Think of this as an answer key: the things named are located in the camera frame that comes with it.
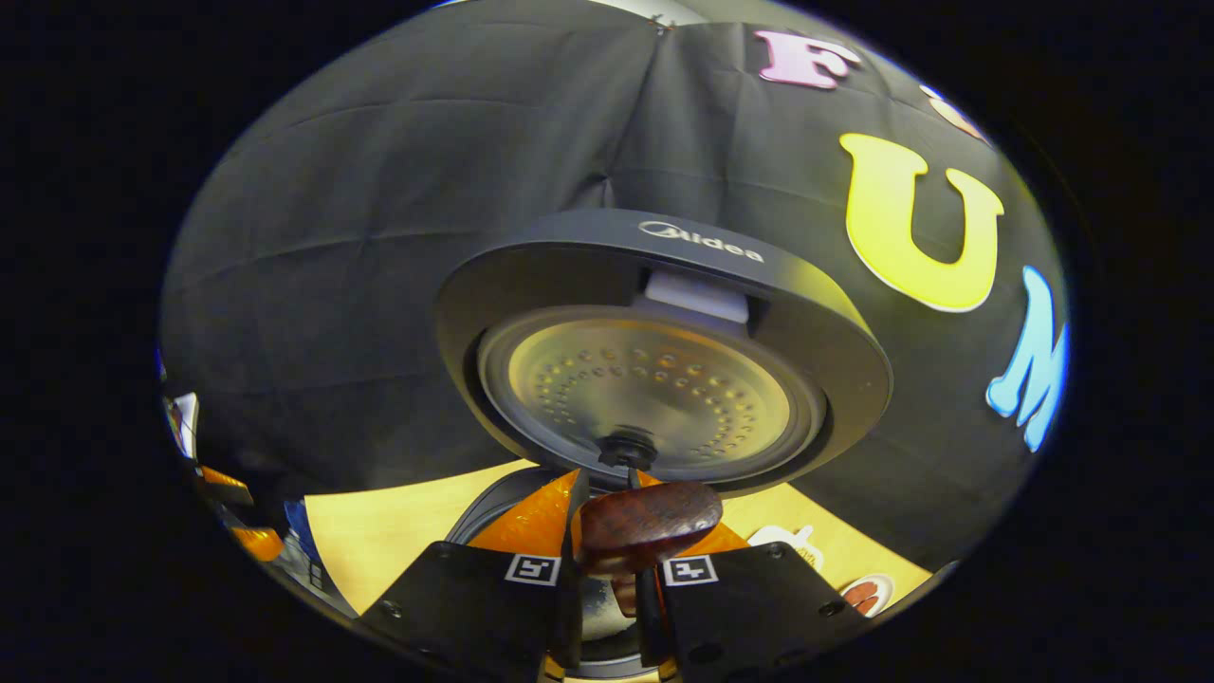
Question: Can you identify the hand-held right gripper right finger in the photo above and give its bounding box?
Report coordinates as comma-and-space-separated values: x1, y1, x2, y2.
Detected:
626, 470, 869, 679

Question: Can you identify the white divided bean dish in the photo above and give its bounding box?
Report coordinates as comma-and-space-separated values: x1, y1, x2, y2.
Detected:
749, 525, 824, 570

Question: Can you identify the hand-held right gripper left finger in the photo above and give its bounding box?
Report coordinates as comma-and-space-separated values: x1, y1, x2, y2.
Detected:
360, 470, 591, 683

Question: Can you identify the round white plate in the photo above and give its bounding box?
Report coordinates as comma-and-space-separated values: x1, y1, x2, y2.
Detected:
839, 574, 897, 618

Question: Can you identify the dark grey rice cooker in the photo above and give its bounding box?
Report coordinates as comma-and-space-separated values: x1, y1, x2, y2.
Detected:
434, 209, 894, 683

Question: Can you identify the black backdrop cloth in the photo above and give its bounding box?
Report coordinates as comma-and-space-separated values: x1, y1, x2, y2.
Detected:
159, 0, 1071, 570

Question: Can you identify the dark wooden spoon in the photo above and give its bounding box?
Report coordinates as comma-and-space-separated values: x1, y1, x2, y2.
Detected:
579, 481, 724, 618

